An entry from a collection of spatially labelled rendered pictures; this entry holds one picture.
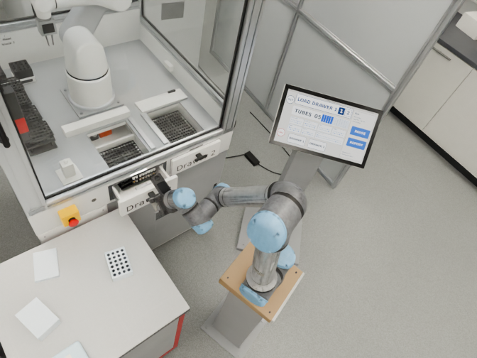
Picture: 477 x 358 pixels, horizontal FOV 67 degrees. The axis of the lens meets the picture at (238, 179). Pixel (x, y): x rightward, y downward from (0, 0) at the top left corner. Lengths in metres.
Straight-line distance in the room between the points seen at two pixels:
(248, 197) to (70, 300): 0.82
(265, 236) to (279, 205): 0.10
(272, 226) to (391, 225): 2.27
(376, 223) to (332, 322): 0.95
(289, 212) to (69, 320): 0.96
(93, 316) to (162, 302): 0.27
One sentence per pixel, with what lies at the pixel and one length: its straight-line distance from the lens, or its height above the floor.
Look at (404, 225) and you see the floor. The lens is 3.27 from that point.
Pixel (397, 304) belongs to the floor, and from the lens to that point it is 2.88.
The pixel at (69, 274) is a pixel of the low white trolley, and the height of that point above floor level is 0.76.
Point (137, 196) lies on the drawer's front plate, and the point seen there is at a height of 0.92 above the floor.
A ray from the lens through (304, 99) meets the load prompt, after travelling 1.88.
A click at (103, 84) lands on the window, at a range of 1.30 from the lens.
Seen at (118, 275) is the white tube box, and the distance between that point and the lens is 1.59.
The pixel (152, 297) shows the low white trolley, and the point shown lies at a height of 0.76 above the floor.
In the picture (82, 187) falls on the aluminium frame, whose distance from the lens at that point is 1.59.
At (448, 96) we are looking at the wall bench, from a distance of 3.86.
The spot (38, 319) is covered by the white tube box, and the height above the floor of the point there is 0.81.
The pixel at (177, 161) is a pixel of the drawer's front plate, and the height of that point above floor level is 0.91.
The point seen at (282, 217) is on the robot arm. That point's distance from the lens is 1.02.
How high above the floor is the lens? 2.26
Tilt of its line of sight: 51 degrees down
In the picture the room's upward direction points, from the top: 18 degrees clockwise
